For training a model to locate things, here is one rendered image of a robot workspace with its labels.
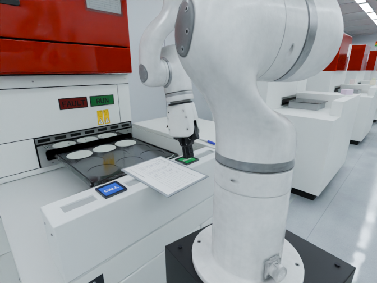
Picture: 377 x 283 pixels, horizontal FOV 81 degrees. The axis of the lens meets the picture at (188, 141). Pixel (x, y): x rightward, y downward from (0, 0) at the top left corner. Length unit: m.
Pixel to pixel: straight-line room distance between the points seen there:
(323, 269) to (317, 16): 0.39
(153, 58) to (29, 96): 0.60
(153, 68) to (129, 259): 0.49
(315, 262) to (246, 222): 0.18
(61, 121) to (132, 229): 0.65
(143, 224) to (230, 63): 0.48
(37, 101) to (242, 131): 0.90
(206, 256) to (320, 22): 0.38
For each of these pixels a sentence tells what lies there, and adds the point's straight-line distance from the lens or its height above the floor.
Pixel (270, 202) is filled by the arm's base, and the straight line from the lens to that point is 0.34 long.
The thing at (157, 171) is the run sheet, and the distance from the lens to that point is 0.64.
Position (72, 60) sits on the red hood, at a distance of 1.05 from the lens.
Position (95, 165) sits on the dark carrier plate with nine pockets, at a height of 0.90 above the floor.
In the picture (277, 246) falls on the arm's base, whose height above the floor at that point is 0.98.
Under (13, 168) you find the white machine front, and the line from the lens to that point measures 1.11.
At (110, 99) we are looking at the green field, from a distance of 1.17.
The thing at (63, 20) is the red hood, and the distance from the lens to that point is 1.06.
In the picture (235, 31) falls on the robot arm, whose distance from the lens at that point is 0.26.
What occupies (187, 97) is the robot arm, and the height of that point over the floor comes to 1.16.
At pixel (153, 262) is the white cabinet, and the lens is 0.72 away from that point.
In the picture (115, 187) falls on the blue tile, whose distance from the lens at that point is 0.58.
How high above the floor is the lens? 1.24
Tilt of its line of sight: 18 degrees down
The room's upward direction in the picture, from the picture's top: straight up
